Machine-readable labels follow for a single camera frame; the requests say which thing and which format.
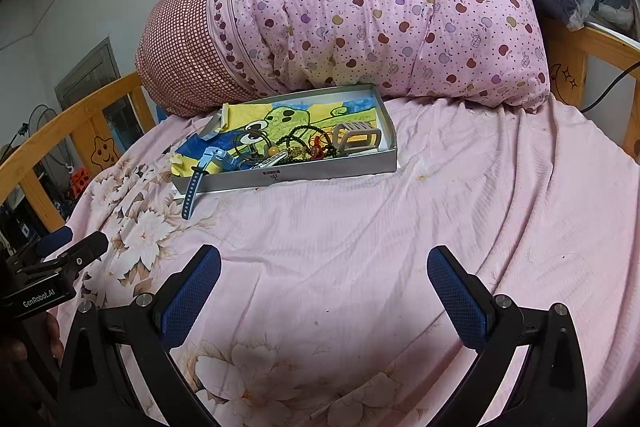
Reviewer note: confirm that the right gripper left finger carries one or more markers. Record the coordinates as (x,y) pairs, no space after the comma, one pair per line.
(95,388)

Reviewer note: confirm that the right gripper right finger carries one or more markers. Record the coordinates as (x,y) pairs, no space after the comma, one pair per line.
(550,389)

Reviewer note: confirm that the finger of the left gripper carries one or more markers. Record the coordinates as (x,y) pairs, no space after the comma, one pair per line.
(37,249)
(76,258)

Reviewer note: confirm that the light blue wrist watch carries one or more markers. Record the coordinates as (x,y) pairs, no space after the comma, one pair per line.
(212,155)

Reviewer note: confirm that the beige hair claw clip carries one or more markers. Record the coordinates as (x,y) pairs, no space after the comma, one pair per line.
(355,137)

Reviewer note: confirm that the person's left hand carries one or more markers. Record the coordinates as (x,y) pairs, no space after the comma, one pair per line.
(40,333)

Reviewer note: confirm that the standing fan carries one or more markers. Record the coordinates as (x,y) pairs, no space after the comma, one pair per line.
(39,144)

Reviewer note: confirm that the grey door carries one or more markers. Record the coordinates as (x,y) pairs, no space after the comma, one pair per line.
(97,69)

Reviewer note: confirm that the pink floral bed sheet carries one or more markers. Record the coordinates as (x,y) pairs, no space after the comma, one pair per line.
(323,314)

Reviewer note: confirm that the grey shallow tray box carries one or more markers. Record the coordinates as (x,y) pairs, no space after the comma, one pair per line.
(381,160)

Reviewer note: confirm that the pink apple-print rolled quilt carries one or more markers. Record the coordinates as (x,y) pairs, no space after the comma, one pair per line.
(195,55)

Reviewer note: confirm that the wooden bed rail right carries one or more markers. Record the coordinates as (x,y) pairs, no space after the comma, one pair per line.
(596,70)

